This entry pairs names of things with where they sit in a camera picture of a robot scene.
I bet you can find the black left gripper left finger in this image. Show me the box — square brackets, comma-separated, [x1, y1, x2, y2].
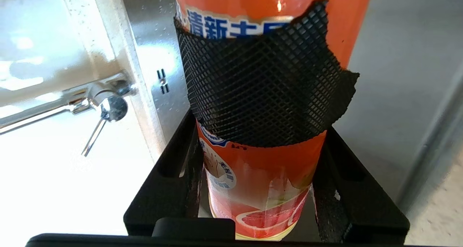
[124, 110, 207, 237]

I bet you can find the black mesh grip band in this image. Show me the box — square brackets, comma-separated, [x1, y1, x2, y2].
[174, 0, 360, 148]

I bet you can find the chrome gooseneck faucet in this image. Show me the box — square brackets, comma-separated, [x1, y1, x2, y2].
[0, 72, 138, 157]

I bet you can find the orange dish soap bottle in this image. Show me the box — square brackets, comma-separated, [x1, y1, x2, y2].
[173, 0, 375, 240]

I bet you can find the stainless steel sink basin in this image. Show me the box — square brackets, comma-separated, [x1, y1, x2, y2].
[118, 0, 463, 242]

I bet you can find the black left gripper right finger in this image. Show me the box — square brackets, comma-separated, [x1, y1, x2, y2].
[312, 127, 411, 244]

